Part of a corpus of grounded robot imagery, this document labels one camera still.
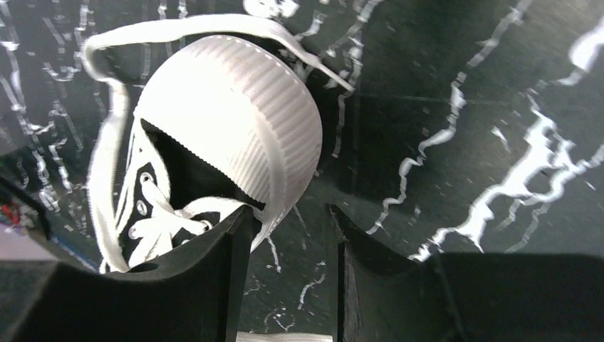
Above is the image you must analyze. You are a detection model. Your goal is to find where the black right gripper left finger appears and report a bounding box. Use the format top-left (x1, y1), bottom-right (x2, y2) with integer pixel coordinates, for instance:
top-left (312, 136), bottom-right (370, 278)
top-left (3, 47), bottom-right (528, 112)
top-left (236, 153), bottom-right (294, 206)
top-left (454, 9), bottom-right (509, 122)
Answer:
top-left (1, 206), bottom-right (260, 341)

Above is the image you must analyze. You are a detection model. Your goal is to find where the black and white sneaker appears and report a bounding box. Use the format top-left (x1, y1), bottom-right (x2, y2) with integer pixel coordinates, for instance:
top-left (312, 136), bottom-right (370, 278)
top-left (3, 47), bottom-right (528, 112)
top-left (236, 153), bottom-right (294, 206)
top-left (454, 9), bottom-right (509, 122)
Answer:
top-left (88, 35), bottom-right (323, 273)

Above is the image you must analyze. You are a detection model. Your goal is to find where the white shoelace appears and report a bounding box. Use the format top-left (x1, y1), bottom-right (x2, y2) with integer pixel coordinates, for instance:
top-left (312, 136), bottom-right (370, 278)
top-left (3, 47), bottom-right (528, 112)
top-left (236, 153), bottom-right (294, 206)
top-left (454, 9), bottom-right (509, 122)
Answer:
top-left (81, 14), bottom-right (353, 274)

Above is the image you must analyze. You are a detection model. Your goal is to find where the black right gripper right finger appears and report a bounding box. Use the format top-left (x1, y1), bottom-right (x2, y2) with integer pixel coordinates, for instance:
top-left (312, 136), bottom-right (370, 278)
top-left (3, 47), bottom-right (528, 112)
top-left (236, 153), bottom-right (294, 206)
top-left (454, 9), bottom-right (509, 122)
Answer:
top-left (326, 204), bottom-right (603, 341)

